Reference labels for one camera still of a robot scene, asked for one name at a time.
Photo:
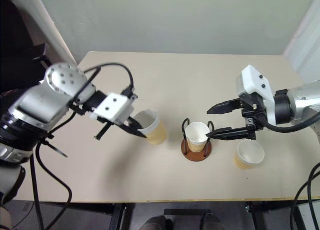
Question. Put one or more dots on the black metal table frame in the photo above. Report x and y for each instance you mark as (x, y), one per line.
(120, 215)

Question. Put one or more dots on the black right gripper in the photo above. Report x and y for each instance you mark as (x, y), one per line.
(250, 109)

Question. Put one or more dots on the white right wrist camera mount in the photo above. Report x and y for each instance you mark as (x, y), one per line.
(252, 82)

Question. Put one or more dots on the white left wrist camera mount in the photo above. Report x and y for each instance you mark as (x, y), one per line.
(113, 108)

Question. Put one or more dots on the tan paper cup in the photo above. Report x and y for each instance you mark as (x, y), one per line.
(157, 132)
(250, 152)
(196, 134)

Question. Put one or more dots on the white leaning panel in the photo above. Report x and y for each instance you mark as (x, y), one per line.
(55, 39)

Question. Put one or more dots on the white curtain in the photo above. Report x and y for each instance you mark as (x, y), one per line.
(307, 47)

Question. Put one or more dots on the dark rounded shape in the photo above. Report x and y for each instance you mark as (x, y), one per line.
(156, 223)

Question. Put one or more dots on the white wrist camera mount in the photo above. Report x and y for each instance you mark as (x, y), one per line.
(252, 82)
(113, 108)

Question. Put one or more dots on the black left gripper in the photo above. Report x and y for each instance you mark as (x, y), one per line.
(103, 129)

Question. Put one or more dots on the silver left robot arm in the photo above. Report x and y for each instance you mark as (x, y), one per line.
(37, 107)

